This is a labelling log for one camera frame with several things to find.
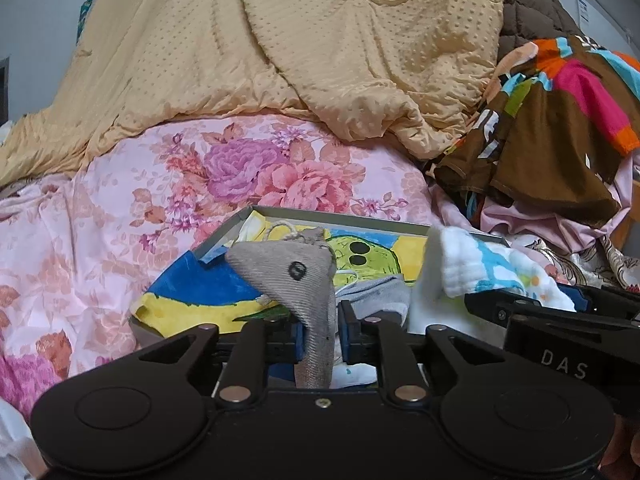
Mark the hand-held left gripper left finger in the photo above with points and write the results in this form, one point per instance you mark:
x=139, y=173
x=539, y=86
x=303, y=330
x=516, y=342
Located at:
x=298, y=345

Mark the grey face mask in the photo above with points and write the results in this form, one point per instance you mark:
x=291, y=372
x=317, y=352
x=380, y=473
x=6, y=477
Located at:
x=380, y=295

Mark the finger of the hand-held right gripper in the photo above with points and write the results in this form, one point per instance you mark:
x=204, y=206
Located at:
x=505, y=305
x=580, y=297

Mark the gold brown floral cloth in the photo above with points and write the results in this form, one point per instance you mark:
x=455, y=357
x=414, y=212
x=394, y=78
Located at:
x=575, y=265

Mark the grey sock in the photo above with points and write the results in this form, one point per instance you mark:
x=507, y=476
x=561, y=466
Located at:
x=305, y=285

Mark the white printed child mask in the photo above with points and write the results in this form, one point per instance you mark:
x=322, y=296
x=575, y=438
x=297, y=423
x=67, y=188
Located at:
x=350, y=374

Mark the cartoon print cardboard box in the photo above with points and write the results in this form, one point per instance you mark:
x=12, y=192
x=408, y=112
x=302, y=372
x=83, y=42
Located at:
x=370, y=260

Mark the yellow dotted quilt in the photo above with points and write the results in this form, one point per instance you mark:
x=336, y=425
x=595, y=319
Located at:
x=250, y=50

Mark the white whale print cloth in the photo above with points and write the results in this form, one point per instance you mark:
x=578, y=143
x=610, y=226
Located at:
x=465, y=265

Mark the pink floral bed sheet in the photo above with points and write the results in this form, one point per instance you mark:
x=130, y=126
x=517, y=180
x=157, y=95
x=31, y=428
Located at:
x=125, y=210

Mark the teal patterned cloth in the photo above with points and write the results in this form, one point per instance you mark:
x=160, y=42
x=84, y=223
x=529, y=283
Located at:
x=87, y=12

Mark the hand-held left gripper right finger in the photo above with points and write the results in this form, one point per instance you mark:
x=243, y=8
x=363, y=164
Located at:
x=350, y=335

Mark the brown multicoloured garment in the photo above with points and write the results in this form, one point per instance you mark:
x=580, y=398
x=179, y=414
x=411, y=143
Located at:
x=550, y=135

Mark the white air conditioner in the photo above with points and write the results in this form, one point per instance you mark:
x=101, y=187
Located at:
x=582, y=10

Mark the brown quilted blanket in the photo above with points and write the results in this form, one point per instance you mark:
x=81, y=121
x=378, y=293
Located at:
x=530, y=5

